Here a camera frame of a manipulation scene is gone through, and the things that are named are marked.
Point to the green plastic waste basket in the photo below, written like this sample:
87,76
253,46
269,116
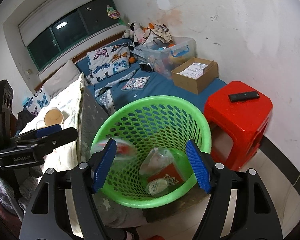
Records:
155,121

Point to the round clear lid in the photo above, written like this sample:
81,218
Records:
158,187

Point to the white quilted mattress pad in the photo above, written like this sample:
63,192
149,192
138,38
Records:
63,109

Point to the plastic packaging bag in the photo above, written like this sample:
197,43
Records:
157,159

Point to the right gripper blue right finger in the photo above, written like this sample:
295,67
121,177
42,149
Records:
255,216

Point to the butterfly print pillow left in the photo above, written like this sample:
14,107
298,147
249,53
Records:
40,99

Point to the butterfly print pillow right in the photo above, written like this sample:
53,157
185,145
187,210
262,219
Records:
106,62

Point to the red plastic stool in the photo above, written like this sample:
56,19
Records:
245,122

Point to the colourful sticker book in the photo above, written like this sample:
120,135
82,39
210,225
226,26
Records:
136,83

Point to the dark window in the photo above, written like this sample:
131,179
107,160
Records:
69,30

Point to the flower wall decoration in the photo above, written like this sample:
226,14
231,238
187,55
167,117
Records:
114,14

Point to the clear plastic storage bin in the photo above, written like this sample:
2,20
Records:
164,57

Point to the beige cushion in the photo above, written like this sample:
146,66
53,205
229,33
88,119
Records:
59,81

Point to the butterfly print pillow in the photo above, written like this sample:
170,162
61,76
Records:
106,62
40,99

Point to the brown cardboard box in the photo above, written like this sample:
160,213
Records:
195,74

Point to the clear strawberry yogurt cup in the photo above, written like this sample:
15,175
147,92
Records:
124,150

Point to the black remote control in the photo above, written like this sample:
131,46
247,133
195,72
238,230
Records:
244,96

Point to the paper cup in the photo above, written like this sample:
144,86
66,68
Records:
53,117

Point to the red snack bag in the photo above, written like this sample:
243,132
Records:
171,173

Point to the black small device on bed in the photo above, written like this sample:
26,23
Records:
146,67

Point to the cow plush toy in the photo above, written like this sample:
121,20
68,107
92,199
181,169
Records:
135,33

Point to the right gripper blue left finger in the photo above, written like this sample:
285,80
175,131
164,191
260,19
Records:
47,215

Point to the fox plush toy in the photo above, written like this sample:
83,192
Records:
150,26

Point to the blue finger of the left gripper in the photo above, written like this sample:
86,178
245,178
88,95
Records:
45,145
47,131

